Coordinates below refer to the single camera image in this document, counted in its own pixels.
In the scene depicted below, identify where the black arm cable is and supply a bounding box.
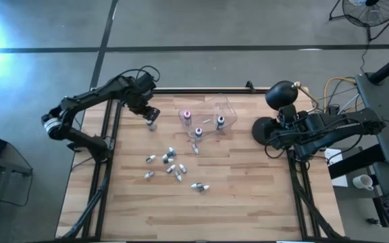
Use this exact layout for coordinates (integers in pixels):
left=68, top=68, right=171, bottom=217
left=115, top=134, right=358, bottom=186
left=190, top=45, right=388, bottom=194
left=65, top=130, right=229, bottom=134
left=120, top=65, right=161, bottom=84
left=263, top=143, right=285, bottom=160

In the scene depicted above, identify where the white paper sheet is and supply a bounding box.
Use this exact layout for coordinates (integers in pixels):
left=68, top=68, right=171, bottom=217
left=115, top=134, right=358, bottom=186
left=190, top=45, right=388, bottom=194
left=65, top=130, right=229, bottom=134
left=324, top=147, right=350, bottom=188

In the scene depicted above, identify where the clear plastic bin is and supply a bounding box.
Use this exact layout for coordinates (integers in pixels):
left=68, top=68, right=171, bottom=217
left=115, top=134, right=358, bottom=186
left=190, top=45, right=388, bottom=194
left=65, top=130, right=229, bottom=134
left=178, top=94, right=238, bottom=140

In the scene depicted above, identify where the black aluminium frame strut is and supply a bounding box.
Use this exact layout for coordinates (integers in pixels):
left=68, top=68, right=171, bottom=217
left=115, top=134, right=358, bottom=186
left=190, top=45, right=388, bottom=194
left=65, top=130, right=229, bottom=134
left=285, top=101, right=349, bottom=240
left=62, top=89, right=121, bottom=240

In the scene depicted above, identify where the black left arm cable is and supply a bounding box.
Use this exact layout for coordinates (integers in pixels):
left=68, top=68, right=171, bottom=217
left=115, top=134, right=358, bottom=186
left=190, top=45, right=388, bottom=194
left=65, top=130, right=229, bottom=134
left=120, top=65, right=161, bottom=84

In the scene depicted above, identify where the white mug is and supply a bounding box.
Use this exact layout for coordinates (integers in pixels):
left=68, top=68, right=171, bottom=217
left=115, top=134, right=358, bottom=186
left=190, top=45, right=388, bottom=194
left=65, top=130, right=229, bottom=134
left=352, top=173, right=374, bottom=192

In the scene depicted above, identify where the black table edge rail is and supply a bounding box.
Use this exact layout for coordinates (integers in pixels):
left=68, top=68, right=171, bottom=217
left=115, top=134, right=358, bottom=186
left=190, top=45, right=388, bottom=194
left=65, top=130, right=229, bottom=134
left=91, top=86, right=305, bottom=95

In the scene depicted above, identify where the black floor fan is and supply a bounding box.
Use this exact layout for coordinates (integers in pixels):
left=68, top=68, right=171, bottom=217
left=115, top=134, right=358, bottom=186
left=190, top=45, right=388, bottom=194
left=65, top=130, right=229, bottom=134
left=328, top=0, right=389, bottom=42

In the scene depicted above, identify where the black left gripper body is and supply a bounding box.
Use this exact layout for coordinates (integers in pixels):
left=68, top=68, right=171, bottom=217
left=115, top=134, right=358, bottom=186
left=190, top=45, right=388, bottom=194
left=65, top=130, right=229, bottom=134
left=124, top=88, right=155, bottom=114

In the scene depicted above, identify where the black desk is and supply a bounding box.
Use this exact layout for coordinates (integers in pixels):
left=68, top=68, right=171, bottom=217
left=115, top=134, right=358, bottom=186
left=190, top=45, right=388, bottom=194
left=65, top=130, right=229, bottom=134
left=355, top=71, right=389, bottom=166

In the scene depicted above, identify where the yellow cable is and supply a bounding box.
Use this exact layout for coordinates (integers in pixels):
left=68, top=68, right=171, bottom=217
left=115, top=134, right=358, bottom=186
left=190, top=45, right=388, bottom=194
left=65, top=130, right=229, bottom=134
left=322, top=76, right=357, bottom=114

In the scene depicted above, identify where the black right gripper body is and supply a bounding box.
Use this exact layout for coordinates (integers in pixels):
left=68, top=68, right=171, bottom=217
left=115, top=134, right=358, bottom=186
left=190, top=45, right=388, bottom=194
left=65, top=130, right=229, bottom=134
left=277, top=104, right=305, bottom=136

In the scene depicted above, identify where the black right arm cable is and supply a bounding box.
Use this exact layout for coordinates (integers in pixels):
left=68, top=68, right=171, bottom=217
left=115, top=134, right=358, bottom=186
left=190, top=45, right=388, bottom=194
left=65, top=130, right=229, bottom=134
left=263, top=143, right=285, bottom=160

